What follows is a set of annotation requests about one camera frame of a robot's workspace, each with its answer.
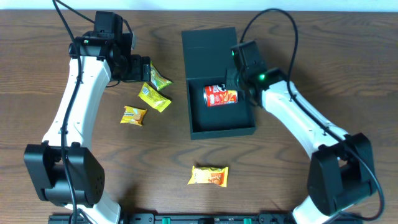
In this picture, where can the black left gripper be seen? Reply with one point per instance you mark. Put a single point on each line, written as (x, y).
(145, 69)

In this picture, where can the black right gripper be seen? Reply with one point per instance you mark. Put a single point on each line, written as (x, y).
(237, 82)

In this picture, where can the red Pringles can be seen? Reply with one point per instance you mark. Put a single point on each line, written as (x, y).
(216, 95)

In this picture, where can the green snack packet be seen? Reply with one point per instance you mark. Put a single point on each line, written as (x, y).
(157, 79)

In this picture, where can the yellow snack packet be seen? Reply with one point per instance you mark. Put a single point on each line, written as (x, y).
(153, 98)

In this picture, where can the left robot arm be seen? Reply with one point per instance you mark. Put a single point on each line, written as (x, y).
(62, 167)

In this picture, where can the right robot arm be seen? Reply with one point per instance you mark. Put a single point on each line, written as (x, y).
(341, 170)

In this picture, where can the dark green open box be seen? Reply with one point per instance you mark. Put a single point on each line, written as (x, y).
(207, 57)

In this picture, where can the small orange biscuit packet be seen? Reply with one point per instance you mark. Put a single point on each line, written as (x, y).
(133, 115)

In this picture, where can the orange cracker packet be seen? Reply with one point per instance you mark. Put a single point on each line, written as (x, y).
(209, 175)

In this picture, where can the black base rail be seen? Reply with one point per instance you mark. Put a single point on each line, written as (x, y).
(263, 218)

